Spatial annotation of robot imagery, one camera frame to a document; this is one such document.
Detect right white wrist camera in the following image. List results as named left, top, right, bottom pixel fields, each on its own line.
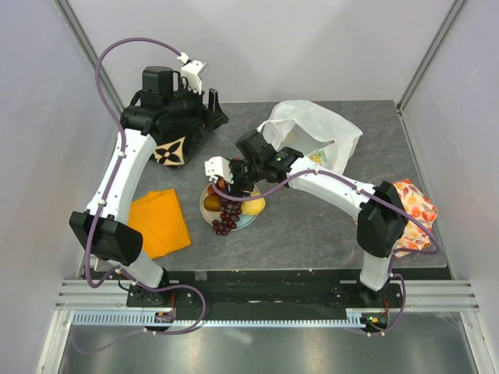
left=204, top=157, right=233, bottom=184

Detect dark red fake grapes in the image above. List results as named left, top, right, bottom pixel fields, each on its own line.
left=212, top=198, right=242, bottom=236

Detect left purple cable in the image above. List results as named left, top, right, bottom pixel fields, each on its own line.
left=71, top=37, right=210, bottom=355

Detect yellow fake lemon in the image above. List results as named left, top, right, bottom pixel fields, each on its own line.
left=241, top=198, right=266, bottom=216

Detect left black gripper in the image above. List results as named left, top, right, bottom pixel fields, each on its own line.
left=164, top=79, right=228, bottom=132

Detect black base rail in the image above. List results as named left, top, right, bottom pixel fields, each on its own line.
left=126, top=269, right=403, bottom=318

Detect floral orange cloth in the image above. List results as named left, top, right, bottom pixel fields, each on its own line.
left=394, top=179, right=438, bottom=258

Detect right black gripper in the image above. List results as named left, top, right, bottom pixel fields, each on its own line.
left=222, top=158, right=263, bottom=201

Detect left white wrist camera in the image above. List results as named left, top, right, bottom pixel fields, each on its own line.
left=177, top=52, right=207, bottom=95

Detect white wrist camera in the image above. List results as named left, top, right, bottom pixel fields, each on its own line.
left=204, top=157, right=233, bottom=184
left=177, top=52, right=207, bottom=95

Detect brown fake kiwi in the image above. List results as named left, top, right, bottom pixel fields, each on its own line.
left=203, top=195, right=222, bottom=212

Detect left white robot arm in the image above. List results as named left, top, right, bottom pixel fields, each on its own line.
left=69, top=60, right=228, bottom=306

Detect orange folded cloth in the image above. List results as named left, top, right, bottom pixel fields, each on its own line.
left=128, top=189, right=192, bottom=259

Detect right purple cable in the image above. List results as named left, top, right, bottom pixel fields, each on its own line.
left=210, top=169, right=440, bottom=338

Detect red fake cherry bunch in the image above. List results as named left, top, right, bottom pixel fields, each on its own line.
left=207, top=177, right=225, bottom=196

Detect grey stone mat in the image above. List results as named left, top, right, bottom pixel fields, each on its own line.
left=134, top=101, right=420, bottom=271

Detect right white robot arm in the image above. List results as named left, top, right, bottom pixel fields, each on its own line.
left=224, top=130, right=408, bottom=307

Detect black patterned cloth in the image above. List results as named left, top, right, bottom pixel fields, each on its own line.
left=151, top=124, right=203, bottom=168

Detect white plastic bag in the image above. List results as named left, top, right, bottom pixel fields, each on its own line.
left=257, top=101, right=363, bottom=175

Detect cream and blue plate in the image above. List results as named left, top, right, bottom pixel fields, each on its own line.
left=199, top=184, right=257, bottom=231

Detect purple cable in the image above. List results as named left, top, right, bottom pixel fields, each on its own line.
left=210, top=169, right=440, bottom=338
left=71, top=37, right=210, bottom=355

